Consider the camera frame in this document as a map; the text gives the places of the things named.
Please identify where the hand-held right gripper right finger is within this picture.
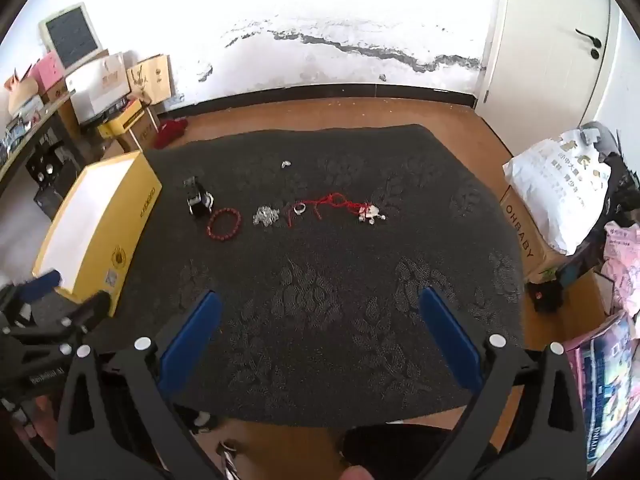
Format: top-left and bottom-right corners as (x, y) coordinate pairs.
(418, 286), (587, 480)

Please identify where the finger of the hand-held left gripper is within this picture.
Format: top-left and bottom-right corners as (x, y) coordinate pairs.
(30, 291), (112, 348)
(20, 269), (63, 306)

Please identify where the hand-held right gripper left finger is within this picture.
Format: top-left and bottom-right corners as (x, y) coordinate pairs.
(56, 290), (224, 480)

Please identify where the yellow box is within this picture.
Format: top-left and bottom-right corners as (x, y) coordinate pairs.
(96, 99), (146, 140)
(32, 151), (163, 318)

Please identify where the red bead bracelet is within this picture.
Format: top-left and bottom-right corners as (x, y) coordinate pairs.
(206, 208), (243, 240)

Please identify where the black white watch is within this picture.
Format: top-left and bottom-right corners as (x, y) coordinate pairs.
(183, 176), (215, 217)

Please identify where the silver charm pendant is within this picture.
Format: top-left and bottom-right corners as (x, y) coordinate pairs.
(357, 202), (387, 226)

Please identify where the red string necklace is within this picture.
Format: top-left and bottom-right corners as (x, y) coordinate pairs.
(286, 192), (368, 228)

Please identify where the person's left hand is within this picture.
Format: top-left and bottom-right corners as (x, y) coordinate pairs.
(31, 394), (61, 458)

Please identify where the black object on floor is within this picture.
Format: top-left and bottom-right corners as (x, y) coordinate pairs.
(530, 280), (566, 315)

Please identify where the black speaker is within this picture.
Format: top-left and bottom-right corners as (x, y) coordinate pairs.
(25, 147), (76, 218)

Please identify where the printed cardboard box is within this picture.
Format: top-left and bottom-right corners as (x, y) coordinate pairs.
(499, 185), (576, 283)

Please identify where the dark floral mat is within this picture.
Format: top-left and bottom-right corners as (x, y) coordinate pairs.
(30, 124), (526, 431)

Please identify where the colourful printed box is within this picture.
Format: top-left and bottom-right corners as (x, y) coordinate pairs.
(562, 310), (638, 476)

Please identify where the flat yellow box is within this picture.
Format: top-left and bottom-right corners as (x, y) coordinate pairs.
(96, 99), (146, 140)

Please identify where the white printed bag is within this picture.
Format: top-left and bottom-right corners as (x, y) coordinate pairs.
(502, 129), (612, 257)

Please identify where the brown cardboard box red mark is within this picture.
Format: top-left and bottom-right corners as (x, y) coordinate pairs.
(42, 80), (76, 107)

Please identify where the pink plastic bag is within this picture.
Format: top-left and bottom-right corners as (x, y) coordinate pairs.
(599, 221), (640, 318)

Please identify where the beige orange box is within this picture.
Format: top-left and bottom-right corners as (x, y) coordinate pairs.
(4, 67), (45, 115)

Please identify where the red cloth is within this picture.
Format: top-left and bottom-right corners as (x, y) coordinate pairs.
(152, 118), (190, 150)

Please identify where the white box orange print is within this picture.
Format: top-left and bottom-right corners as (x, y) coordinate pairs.
(66, 52), (132, 123)

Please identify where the pink box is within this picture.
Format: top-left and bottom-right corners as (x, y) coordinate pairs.
(31, 51), (67, 92)

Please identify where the beige framed monitor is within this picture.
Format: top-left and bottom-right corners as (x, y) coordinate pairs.
(39, 2), (104, 77)

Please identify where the white door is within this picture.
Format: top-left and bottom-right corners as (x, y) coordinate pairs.
(475, 0), (613, 133)

